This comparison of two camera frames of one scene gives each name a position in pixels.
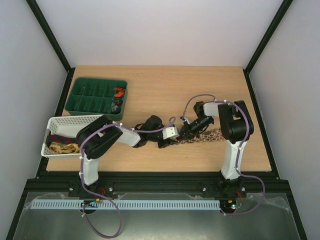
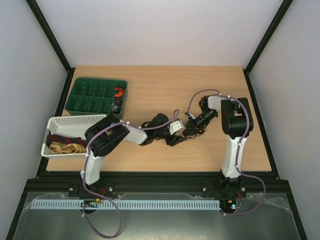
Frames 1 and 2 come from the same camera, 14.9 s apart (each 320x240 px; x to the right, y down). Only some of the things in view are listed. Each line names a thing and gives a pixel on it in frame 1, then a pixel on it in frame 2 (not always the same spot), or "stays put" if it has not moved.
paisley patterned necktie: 205,135 to 187,137
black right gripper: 188,129 stays put
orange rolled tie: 118,92 stays put
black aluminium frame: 64,181 stays put
